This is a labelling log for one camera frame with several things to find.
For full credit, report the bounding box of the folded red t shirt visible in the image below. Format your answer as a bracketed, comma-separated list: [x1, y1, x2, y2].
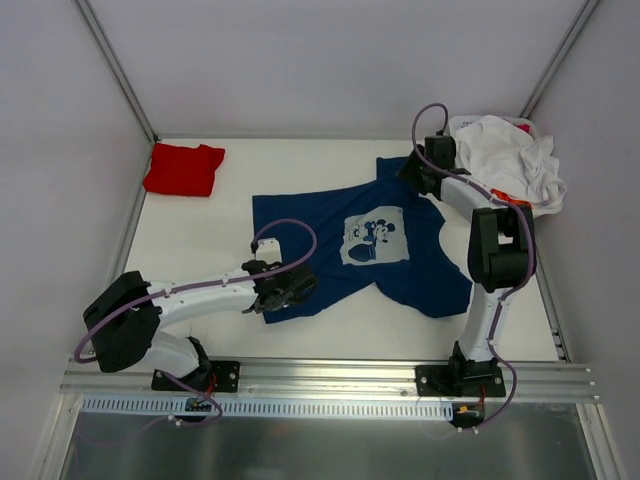
[143, 143, 226, 198]

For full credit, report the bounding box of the white t shirt pile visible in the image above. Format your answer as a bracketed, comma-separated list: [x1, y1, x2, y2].
[450, 134, 567, 217]

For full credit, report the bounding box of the white slotted cable duct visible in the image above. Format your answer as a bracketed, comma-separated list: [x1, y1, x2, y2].
[81, 395, 454, 422]

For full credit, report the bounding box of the right aluminium frame post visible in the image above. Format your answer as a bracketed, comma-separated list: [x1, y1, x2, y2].
[520, 0, 604, 118]

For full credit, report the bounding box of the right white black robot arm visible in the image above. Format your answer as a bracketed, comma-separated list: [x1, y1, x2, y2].
[398, 131, 536, 398]

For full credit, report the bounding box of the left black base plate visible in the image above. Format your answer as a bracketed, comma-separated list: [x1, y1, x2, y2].
[151, 360, 241, 393]

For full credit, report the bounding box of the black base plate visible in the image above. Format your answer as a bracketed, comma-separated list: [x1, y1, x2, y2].
[415, 364, 507, 398]
[151, 360, 241, 393]

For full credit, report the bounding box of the orange t shirt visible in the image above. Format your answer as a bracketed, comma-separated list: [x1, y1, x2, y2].
[491, 188, 532, 208]

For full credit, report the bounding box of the aluminium frame post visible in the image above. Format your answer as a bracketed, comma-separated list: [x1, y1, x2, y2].
[71, 0, 158, 143]
[520, 0, 604, 118]

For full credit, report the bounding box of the left aluminium frame post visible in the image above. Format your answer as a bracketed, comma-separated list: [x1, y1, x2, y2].
[71, 0, 158, 143]

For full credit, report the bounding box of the white plastic laundry basket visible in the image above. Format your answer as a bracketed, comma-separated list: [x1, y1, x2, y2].
[448, 114, 540, 153]

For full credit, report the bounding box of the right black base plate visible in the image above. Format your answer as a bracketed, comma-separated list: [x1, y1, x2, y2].
[415, 364, 507, 398]

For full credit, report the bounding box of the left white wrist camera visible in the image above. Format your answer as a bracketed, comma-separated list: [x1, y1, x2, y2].
[251, 238, 282, 264]

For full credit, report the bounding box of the blue mickey t shirt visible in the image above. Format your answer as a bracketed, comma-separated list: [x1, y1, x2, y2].
[252, 157, 472, 324]

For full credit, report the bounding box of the aluminium mounting rail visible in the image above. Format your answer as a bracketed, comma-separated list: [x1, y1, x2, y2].
[60, 358, 602, 404]

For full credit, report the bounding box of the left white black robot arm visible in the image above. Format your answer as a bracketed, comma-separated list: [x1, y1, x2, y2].
[83, 260, 317, 392]

